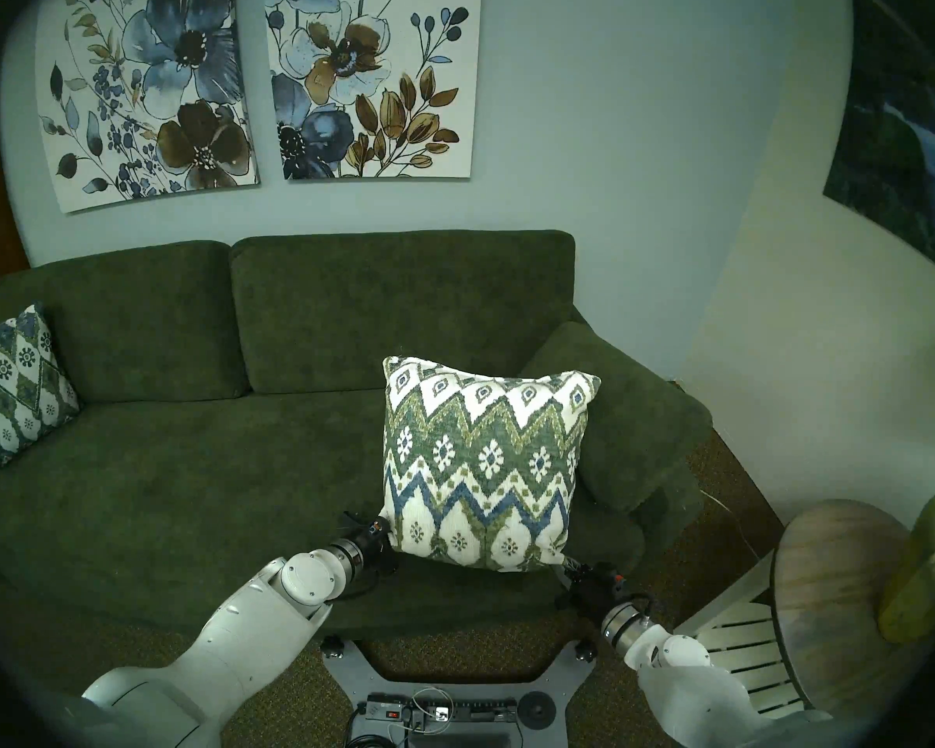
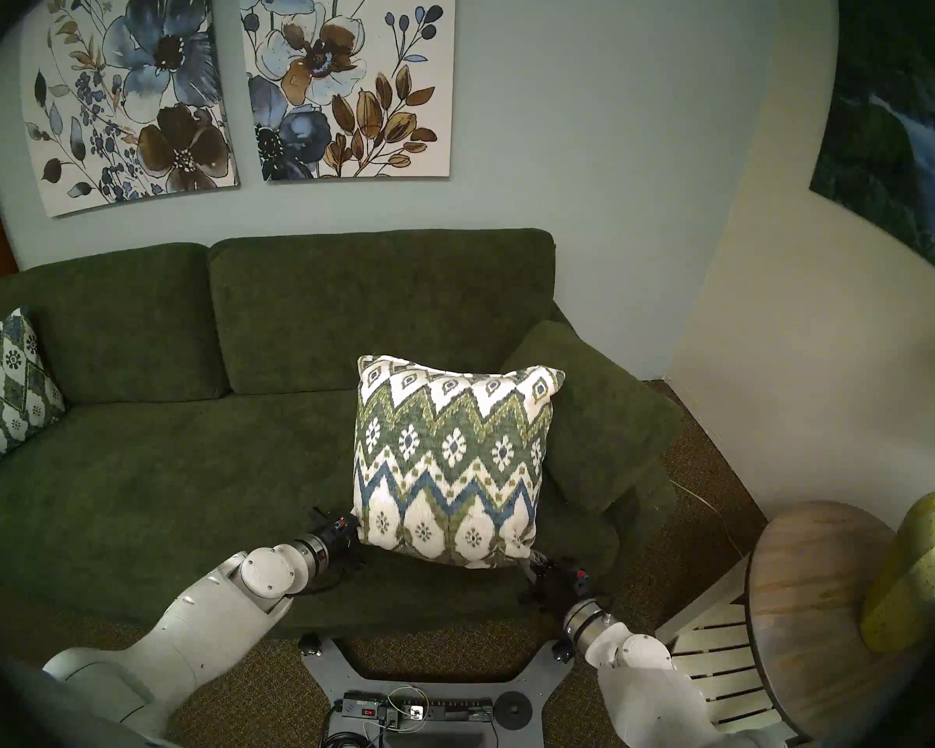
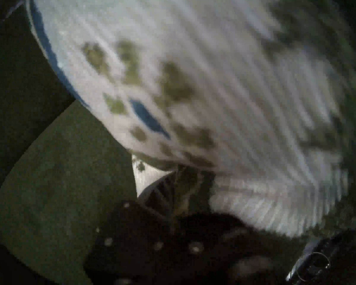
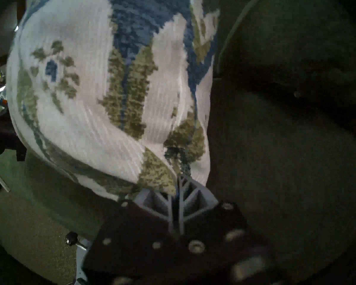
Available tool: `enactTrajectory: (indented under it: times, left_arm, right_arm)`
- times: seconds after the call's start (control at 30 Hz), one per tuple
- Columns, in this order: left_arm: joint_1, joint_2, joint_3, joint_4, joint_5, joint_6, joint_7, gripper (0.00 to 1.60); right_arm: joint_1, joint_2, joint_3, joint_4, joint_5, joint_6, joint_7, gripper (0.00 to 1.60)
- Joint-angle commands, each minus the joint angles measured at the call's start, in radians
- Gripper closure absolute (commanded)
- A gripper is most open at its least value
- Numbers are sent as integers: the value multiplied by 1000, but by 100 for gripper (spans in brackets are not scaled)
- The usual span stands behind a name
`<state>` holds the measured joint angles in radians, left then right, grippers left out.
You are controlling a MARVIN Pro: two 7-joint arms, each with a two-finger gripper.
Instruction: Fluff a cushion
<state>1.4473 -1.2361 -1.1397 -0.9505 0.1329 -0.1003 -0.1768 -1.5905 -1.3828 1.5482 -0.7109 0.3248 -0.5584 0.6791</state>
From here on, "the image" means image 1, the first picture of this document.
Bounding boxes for wide green sofa back cushion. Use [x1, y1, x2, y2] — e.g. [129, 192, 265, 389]
[230, 230, 577, 397]

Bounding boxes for green sofa armrest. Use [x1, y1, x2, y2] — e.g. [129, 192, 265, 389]
[518, 320, 714, 513]

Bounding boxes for patterned green white cushion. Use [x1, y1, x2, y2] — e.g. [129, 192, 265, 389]
[379, 355, 602, 573]
[0, 302, 81, 475]

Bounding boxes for gold vase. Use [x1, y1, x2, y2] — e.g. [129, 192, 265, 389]
[878, 482, 935, 644]

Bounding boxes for black power strip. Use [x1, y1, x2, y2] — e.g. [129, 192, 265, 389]
[366, 692, 519, 730]

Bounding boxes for black base cable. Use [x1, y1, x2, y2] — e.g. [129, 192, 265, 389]
[343, 704, 375, 748]

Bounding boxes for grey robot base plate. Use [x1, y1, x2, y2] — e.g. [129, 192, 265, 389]
[321, 636, 597, 748]

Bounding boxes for white slatted chair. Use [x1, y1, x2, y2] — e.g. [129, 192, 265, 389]
[674, 552, 819, 724]

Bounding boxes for floral painting dark brown flower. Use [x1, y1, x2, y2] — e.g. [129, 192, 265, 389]
[35, 0, 262, 214]

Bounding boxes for floral painting brown leaves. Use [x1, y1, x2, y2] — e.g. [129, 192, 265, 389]
[263, 0, 484, 182]

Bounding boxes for black round disc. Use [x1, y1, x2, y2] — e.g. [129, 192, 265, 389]
[518, 692, 556, 729]

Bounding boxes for white coiled cable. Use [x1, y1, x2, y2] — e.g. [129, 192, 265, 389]
[405, 686, 454, 733]

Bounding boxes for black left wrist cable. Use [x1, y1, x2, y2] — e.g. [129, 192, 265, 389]
[335, 552, 400, 599]

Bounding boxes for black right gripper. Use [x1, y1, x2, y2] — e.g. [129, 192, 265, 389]
[556, 554, 630, 618]

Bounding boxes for narrow green sofa back cushion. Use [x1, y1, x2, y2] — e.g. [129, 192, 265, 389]
[0, 240, 252, 404]

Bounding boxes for round wooden side table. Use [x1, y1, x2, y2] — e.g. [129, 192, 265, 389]
[771, 499, 935, 716]

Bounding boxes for waterfall landscape picture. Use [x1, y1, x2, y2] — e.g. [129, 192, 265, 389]
[824, 0, 935, 284]

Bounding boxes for thin white floor cable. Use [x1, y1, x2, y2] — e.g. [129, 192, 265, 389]
[693, 482, 772, 560]

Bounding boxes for green sofa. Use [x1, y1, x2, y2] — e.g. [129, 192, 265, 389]
[0, 230, 714, 642]

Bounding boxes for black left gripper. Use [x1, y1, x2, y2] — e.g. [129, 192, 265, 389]
[343, 511, 398, 576]

